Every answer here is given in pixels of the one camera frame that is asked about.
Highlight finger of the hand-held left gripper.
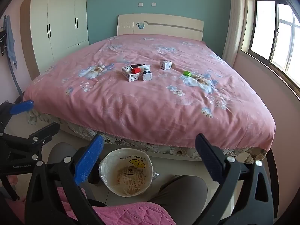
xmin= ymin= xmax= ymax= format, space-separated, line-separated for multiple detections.
xmin=5 ymin=121 xmax=61 ymax=162
xmin=0 ymin=100 xmax=35 ymax=135

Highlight bed base with floral skirt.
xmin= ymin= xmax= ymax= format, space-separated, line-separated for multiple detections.
xmin=27 ymin=109 xmax=269 ymax=164

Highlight blue hanging garment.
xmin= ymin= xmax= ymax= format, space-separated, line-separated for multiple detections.
xmin=3 ymin=15 xmax=18 ymax=70

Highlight pink floral blanket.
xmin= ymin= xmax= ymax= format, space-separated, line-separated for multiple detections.
xmin=23 ymin=35 xmax=276 ymax=149

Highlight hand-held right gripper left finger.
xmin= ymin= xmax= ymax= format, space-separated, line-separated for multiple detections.
xmin=25 ymin=135 xmax=105 ymax=225

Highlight cream wardrobe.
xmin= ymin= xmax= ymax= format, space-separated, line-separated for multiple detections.
xmin=30 ymin=0 xmax=89 ymax=74

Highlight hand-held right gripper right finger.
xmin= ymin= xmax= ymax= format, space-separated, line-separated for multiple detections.
xmin=195 ymin=133 xmax=275 ymax=225

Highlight pink quilted cloth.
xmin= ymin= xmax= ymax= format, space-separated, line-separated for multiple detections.
xmin=5 ymin=187 xmax=177 ymax=225

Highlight black hanging bag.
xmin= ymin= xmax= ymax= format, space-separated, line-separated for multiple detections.
xmin=0 ymin=29 xmax=7 ymax=57

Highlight white tube with black label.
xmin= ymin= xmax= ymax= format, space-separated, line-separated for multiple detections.
xmin=138 ymin=64 xmax=153 ymax=82

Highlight white round waste bin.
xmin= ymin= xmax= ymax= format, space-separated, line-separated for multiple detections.
xmin=98 ymin=147 xmax=160 ymax=197

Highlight white box with black print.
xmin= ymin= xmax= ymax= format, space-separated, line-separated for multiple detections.
xmin=121 ymin=66 xmax=140 ymax=82

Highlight cream bed headboard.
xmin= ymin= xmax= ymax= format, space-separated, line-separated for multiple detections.
xmin=117 ymin=14 xmax=204 ymax=41

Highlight cream curtain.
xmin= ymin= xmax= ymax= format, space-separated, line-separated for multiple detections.
xmin=221 ymin=0 xmax=249 ymax=68

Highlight person's right leg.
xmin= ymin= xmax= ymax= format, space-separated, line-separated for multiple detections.
xmin=149 ymin=175 xmax=209 ymax=212

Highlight window with dark frame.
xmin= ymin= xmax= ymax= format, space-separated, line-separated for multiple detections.
xmin=241 ymin=0 xmax=300 ymax=87

